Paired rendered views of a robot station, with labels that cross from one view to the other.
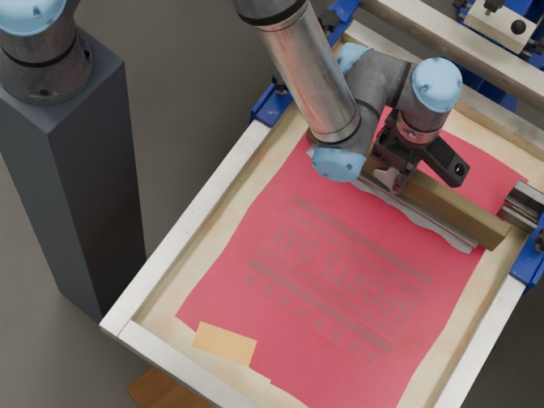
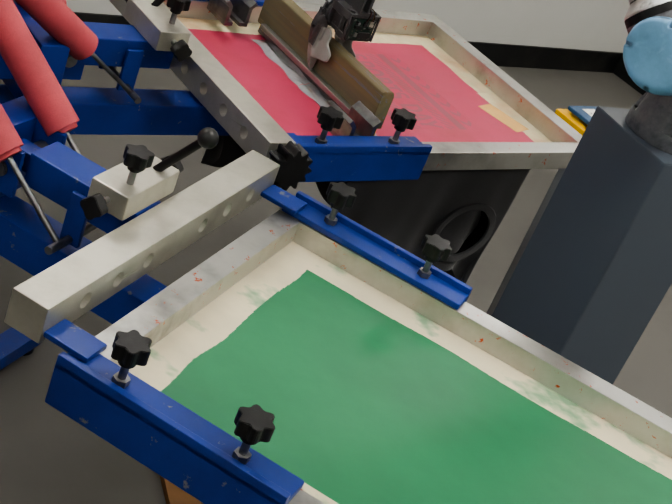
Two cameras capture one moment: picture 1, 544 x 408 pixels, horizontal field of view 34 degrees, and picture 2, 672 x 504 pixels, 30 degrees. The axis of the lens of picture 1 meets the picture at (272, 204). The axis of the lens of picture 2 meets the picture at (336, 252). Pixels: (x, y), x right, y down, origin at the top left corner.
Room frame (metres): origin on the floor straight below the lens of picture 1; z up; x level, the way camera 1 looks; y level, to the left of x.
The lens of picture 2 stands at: (2.70, 0.83, 1.87)
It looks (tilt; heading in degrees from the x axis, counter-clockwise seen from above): 29 degrees down; 204
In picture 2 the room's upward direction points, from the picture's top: 23 degrees clockwise
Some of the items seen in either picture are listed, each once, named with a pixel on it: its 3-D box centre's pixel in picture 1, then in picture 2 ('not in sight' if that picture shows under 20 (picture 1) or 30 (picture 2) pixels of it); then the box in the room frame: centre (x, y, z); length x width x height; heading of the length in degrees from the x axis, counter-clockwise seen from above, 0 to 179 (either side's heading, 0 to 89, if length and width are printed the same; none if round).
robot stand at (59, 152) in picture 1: (82, 206); (520, 408); (0.70, 0.41, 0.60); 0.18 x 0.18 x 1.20; 64
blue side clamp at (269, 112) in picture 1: (301, 70); (352, 156); (0.94, 0.00, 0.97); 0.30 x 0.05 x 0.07; 160
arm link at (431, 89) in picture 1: (429, 94); not in sight; (0.75, -0.20, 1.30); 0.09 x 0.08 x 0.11; 82
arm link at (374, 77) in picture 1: (366, 82); not in sight; (0.75, -0.10, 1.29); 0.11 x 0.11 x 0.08; 82
